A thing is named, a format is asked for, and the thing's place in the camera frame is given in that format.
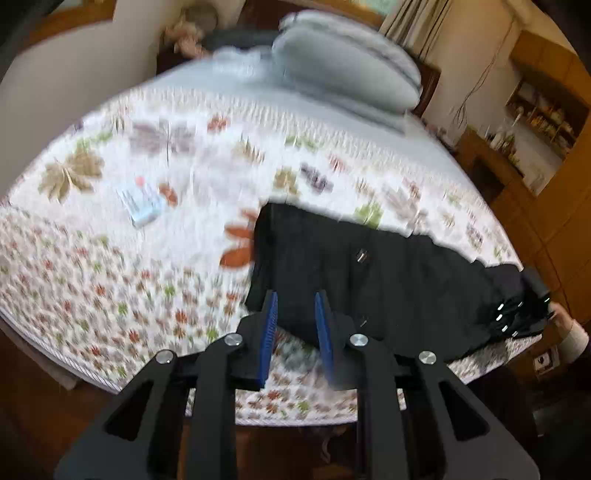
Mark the pile of clothes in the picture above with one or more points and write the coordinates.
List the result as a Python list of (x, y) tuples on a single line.
[(184, 37)]

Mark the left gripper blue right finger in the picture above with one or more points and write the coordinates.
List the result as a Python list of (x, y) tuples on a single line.
[(417, 419)]

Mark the wooden wardrobe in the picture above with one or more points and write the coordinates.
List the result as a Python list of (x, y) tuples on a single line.
[(551, 230)]

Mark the floral patterned quilt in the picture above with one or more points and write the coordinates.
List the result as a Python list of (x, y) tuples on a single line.
[(101, 297)]

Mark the wooden wall shelf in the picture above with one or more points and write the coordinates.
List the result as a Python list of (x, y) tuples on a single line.
[(554, 115)]

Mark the person's right hand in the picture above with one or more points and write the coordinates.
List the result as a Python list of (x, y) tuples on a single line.
[(562, 321)]

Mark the light blue bed sheet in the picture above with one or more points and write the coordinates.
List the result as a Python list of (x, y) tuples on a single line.
[(251, 74)]

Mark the wooden desk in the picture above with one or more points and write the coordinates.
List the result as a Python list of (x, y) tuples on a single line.
[(490, 171)]

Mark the black quilted pants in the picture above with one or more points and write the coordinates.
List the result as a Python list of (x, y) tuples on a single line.
[(407, 291)]

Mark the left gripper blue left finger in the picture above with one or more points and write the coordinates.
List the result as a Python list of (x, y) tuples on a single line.
[(177, 414)]

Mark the folded grey duvet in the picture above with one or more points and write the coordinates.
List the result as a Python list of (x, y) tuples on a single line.
[(347, 64)]

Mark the dark wooden headboard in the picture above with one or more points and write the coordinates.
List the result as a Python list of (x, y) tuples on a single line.
[(258, 18)]

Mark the beige curtain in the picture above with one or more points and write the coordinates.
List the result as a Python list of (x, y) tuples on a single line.
[(414, 24)]

